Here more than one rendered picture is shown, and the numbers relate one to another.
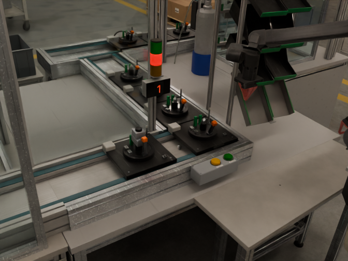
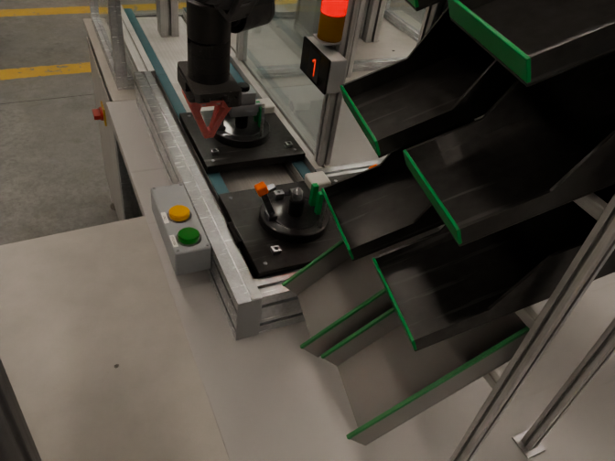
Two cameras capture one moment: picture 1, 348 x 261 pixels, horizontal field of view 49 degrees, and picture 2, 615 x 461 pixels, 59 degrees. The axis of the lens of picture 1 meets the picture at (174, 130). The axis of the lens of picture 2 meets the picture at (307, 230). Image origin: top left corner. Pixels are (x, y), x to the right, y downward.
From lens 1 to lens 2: 1.90 m
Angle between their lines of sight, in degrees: 72
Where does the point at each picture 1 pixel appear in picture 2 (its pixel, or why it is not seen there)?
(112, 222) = (132, 132)
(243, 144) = (233, 279)
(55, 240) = (127, 94)
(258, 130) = not seen: hidden behind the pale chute
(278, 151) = (260, 425)
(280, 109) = (374, 402)
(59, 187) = not seen: hidden behind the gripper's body
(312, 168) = not seen: outside the picture
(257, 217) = (43, 284)
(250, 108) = (344, 287)
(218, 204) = (109, 241)
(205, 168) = (166, 197)
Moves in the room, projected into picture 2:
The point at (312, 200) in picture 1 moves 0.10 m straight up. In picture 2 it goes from (27, 414) to (13, 377)
